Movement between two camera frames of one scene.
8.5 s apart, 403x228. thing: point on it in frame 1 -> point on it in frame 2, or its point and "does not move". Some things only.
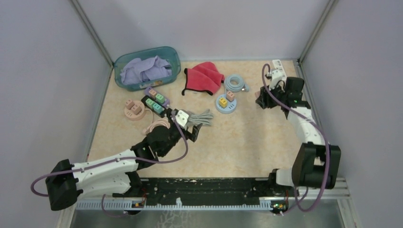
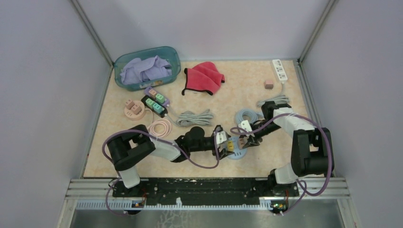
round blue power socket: [219, 108] -> [239, 154]
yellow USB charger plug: [223, 102] -> [230, 145]
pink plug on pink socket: [129, 104] does not move
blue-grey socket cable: [235, 83] -> [255, 116]
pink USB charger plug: [230, 96] -> [242, 141]
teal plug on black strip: [157, 108] does not move
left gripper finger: [193, 136] -> [224, 153]
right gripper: [263, 100] -> [253, 141]
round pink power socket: [130, 115] does not move
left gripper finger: [168, 112] -> [227, 136]
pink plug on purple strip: [152, 92] does not move
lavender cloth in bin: [138, 70] does not move
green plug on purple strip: [160, 98] does not move
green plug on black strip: [149, 103] does not move
